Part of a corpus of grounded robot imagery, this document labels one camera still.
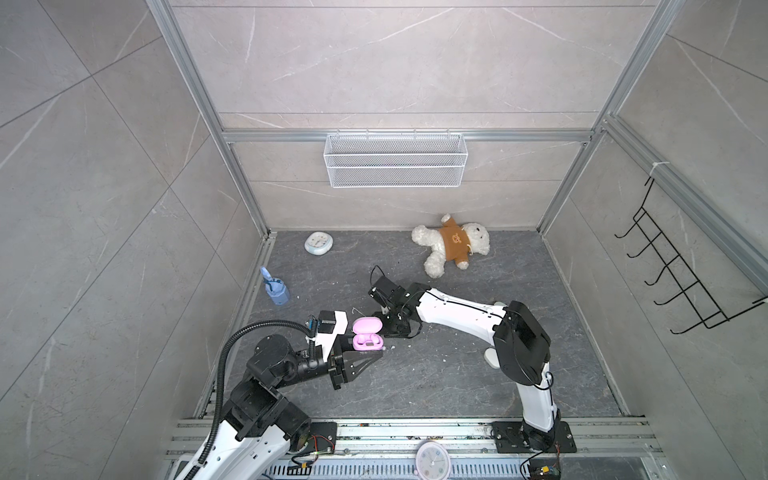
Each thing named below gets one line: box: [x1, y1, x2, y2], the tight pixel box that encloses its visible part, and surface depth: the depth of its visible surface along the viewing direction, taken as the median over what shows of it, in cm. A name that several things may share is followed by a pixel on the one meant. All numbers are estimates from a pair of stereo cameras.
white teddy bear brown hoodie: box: [412, 213, 491, 278], surface depth 109 cm
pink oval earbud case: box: [352, 316, 384, 351], surface depth 57 cm
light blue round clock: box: [304, 230, 334, 256], surface depth 115 cm
